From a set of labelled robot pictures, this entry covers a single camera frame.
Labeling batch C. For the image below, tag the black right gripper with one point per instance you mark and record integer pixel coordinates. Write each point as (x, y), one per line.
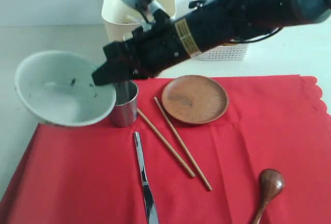
(146, 54)

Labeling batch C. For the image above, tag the stainless steel cup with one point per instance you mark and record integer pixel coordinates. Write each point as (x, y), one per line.
(124, 112)

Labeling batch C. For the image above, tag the pale green bowl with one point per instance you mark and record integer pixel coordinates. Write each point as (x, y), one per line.
(57, 88)

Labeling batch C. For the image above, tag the wooden chopstick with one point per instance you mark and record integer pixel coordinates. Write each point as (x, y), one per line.
(167, 144)
(191, 158)

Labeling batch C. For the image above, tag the brown wooden plate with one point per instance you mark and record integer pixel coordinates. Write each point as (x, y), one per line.
(195, 99)

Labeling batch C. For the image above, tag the metal table knife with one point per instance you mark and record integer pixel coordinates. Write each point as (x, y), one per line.
(150, 207)

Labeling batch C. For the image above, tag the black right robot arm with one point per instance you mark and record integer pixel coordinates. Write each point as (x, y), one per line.
(209, 23)

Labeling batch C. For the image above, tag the cream plastic bin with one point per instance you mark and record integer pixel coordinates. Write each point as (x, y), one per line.
(120, 20)

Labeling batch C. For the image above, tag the red tablecloth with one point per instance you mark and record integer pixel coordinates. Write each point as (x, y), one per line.
(91, 174)

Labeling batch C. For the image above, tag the white perforated plastic basket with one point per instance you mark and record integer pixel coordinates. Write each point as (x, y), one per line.
(225, 53)

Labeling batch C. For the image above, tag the dark wooden spoon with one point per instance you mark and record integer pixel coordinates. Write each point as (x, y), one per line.
(272, 184)

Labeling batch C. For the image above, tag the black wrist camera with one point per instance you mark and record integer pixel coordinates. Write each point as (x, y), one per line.
(151, 11)

